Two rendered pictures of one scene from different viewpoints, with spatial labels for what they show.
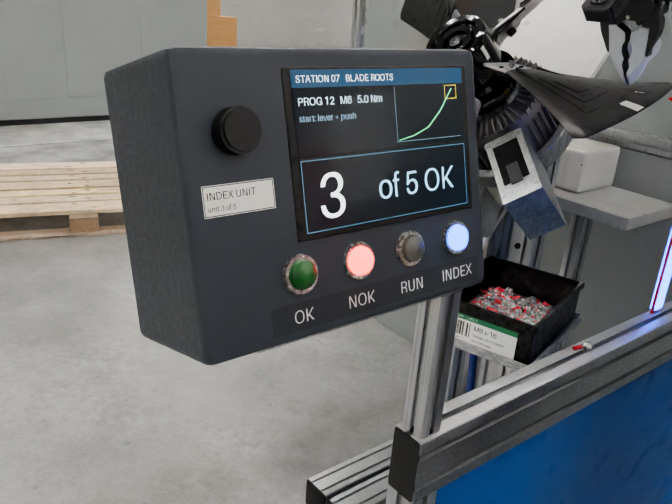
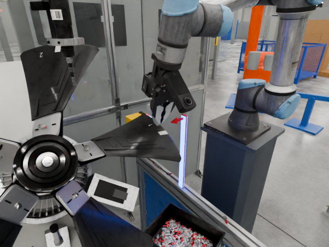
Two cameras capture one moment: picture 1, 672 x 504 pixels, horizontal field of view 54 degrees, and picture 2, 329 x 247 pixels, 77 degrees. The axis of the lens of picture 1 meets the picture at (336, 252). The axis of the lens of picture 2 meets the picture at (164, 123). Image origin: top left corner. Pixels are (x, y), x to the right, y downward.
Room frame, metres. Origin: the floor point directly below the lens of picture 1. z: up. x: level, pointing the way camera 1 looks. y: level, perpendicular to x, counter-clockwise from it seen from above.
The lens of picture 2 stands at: (1.01, 0.17, 1.48)
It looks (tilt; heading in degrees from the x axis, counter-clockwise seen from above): 26 degrees down; 271
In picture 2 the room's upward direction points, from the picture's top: straight up
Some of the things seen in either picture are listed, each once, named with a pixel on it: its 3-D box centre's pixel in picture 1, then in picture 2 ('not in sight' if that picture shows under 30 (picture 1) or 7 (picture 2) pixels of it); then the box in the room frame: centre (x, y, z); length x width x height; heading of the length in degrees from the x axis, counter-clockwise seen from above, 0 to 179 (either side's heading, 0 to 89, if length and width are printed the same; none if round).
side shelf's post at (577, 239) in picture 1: (554, 344); not in sight; (1.66, -0.63, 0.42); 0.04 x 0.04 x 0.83; 40
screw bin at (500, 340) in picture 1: (506, 306); (182, 240); (0.95, -0.28, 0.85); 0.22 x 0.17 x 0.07; 145
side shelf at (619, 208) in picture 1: (586, 197); not in sight; (1.66, -0.63, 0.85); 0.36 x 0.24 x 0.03; 40
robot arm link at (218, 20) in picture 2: not in sight; (204, 20); (0.91, -0.43, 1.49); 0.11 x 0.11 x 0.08; 35
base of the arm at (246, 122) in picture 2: not in sight; (245, 115); (0.62, -0.80, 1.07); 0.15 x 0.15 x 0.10
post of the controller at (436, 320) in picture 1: (432, 348); not in sight; (0.60, -0.11, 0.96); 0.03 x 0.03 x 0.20; 40
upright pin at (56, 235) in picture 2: not in sight; (56, 234); (1.29, -0.19, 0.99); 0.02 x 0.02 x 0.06
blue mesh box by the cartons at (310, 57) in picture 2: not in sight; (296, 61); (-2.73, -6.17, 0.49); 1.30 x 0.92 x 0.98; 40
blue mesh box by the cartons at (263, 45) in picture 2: not in sight; (262, 57); (-2.03, -6.92, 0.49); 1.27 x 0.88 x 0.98; 40
